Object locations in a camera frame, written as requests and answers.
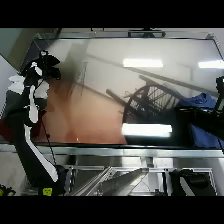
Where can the blue garment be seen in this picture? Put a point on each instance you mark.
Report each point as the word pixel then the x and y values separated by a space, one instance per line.
pixel 203 100

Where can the silver frame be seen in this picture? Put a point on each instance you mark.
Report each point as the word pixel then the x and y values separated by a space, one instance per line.
pixel 133 152

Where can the grey garment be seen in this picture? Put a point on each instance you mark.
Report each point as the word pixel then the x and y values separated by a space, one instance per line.
pixel 13 101

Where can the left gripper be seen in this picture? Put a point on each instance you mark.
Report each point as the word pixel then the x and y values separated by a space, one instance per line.
pixel 52 68

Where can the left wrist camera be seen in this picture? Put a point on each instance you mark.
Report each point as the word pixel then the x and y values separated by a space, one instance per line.
pixel 43 53

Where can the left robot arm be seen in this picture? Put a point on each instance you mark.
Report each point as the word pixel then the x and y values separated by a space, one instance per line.
pixel 31 156

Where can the white garment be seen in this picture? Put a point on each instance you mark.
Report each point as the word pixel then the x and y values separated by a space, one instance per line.
pixel 16 83

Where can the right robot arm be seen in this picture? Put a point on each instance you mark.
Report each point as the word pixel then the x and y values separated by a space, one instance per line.
pixel 200 118

